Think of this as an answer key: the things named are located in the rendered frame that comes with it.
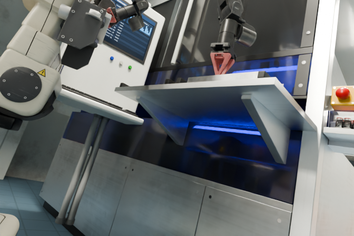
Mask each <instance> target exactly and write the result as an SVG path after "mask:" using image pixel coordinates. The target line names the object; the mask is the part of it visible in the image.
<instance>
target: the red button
mask: <svg viewBox="0 0 354 236"><path fill-rule="evenodd" d="M349 96H350V91H349V89H347V88H346V87H341V88H339V89H337V90H336V97H337V98H338V99H341V100H345V99H347V98H348V97H349Z"/></svg>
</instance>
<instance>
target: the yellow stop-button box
mask: <svg viewBox="0 0 354 236"><path fill-rule="evenodd" d="M341 87H346V88H347V89H349V91H350V96H349V97H348V98H347V99H345V100H341V99H338V98H337V97H336V90H337V89H339V88H341ZM331 106H332V108H333V110H334V111H335V112H354V86H333V87H332V95H331Z"/></svg>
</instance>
